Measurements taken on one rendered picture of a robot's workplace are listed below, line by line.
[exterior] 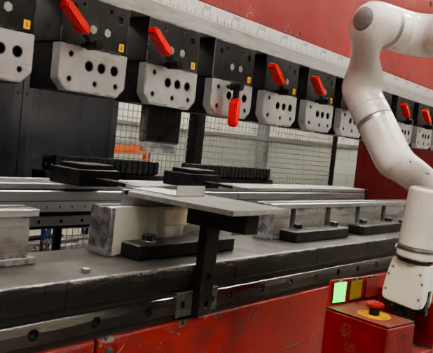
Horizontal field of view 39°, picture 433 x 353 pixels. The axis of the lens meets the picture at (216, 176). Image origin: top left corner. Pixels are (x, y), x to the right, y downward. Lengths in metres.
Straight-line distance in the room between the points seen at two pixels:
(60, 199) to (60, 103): 0.40
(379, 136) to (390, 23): 0.25
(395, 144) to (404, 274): 0.29
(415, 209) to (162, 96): 0.59
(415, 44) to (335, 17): 0.36
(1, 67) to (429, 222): 0.91
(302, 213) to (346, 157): 7.24
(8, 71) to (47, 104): 0.72
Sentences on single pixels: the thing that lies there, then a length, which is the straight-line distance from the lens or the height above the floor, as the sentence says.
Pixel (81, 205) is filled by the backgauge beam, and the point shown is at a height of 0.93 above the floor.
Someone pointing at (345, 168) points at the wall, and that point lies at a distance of 8.98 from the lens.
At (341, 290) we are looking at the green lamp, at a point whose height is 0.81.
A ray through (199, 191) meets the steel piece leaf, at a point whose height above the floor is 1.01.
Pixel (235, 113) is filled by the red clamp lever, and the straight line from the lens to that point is 1.36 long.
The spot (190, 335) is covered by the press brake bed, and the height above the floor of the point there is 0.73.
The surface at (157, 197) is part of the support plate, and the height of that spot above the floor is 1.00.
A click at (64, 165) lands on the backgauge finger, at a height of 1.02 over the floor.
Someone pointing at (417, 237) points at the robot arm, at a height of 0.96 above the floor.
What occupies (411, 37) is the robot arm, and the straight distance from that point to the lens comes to 1.52.
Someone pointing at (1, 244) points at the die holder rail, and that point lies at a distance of 1.06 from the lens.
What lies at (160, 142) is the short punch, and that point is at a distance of 1.29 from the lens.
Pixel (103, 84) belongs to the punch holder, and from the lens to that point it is 1.13.
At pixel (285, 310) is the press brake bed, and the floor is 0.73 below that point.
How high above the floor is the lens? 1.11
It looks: 3 degrees down
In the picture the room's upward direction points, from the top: 6 degrees clockwise
